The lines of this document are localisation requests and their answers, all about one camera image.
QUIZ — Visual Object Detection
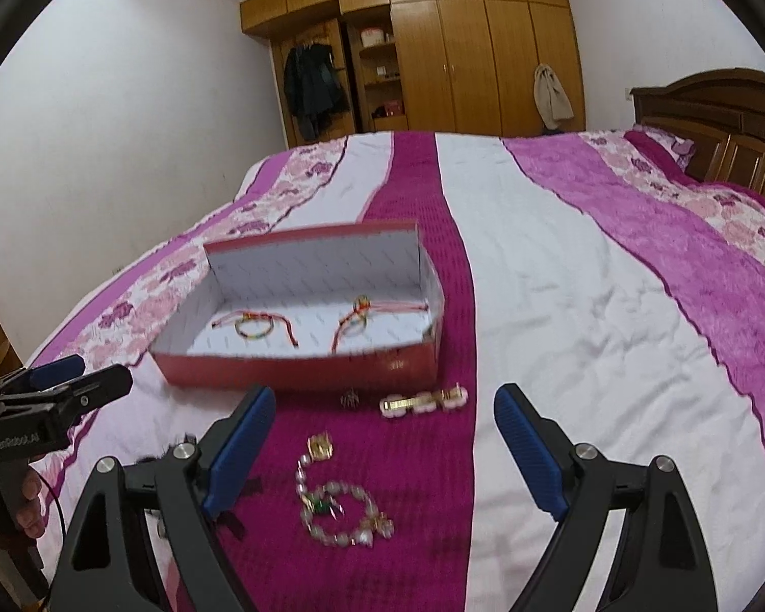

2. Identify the left human hand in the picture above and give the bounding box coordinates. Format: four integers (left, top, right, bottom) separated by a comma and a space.
0, 467, 47, 541

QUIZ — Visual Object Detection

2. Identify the gold pendant charm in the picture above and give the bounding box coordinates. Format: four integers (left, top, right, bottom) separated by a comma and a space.
307, 432, 334, 462

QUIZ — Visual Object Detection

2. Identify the small dark red earring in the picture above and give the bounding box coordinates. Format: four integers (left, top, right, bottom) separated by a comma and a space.
340, 391, 361, 409

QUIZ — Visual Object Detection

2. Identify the pink gold hair clip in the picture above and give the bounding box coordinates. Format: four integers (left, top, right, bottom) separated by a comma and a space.
378, 384, 468, 420

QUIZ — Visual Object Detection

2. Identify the red cardboard shoe box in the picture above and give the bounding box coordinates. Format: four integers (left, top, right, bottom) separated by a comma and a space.
150, 221, 445, 392

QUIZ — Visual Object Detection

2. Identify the purple floral bed quilt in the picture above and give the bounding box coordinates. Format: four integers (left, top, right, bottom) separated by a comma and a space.
37, 130, 765, 610

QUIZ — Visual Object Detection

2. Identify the black hanging jacket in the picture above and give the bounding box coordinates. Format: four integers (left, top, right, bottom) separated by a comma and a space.
283, 43, 349, 142

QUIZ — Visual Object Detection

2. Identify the red box on shelf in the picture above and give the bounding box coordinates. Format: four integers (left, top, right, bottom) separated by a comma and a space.
384, 99, 403, 116

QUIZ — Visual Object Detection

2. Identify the dark wooden headboard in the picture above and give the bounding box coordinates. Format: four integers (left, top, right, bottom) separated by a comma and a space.
631, 68, 765, 197

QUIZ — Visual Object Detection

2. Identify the white pot on shelf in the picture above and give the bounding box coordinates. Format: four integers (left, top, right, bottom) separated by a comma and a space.
361, 28, 387, 48

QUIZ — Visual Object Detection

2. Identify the beige hanging cloth bag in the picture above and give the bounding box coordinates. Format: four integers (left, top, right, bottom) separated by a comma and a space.
533, 64, 575, 131

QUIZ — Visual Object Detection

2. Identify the wooden wardrobe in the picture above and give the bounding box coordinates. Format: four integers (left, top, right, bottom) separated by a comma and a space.
240, 0, 586, 137

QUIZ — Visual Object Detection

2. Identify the pearl bead bracelet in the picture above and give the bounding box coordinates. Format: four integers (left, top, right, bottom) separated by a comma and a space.
294, 450, 397, 549

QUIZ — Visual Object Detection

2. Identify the rainbow beaded string bracelet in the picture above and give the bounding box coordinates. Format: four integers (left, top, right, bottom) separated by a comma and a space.
211, 308, 300, 350

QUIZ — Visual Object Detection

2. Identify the red string gold bracelet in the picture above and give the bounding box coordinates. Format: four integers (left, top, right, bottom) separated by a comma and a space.
329, 294, 430, 352

